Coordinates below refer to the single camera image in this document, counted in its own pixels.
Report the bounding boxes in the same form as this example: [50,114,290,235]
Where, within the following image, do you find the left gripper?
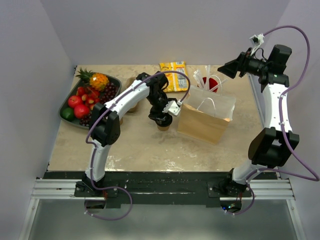
[147,93,177,124]

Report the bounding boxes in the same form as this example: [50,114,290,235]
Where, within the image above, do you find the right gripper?
[217,47,270,79]

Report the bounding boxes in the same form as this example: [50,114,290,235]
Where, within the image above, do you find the brown paper bag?
[177,86,236,145]

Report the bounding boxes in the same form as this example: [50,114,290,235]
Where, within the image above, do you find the black coffee lid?
[155,115,173,128]

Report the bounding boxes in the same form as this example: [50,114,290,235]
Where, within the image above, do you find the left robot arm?
[82,71,180,196]

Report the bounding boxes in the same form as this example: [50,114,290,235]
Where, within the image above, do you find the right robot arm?
[213,44,300,197]

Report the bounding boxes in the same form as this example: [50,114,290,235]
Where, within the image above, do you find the yellow snack bag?
[159,61,189,93]

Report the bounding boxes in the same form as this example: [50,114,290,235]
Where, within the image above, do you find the cardboard cup carrier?
[122,77,143,113]

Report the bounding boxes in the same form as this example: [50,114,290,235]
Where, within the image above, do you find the red plastic cup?
[203,77,221,93]

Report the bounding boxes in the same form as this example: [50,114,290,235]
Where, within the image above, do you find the dark purple grape bunch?
[80,83,116,126]

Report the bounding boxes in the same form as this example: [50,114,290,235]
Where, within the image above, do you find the toy pineapple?
[75,68,110,92]

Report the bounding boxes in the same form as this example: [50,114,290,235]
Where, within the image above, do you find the red toy strawberries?
[76,86,100,110]

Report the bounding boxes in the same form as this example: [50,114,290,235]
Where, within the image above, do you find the red toy apple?
[67,95,84,109]
[73,104,90,119]

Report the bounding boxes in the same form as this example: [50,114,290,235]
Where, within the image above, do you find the dark green fruit tray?
[58,75,122,130]

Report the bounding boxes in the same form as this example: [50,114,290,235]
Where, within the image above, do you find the green toy lime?
[61,107,75,122]

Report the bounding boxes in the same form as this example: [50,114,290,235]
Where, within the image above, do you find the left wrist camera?
[162,100,181,117]

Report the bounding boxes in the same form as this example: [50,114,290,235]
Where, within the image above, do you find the black mounting base plate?
[42,171,279,209]

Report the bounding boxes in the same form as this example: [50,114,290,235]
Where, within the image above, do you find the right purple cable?
[226,25,320,216]

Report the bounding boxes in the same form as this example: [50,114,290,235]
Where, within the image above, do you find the purple cable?
[84,70,190,220]
[226,25,320,216]

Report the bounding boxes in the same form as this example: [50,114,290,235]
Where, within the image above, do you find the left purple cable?
[84,70,190,220]

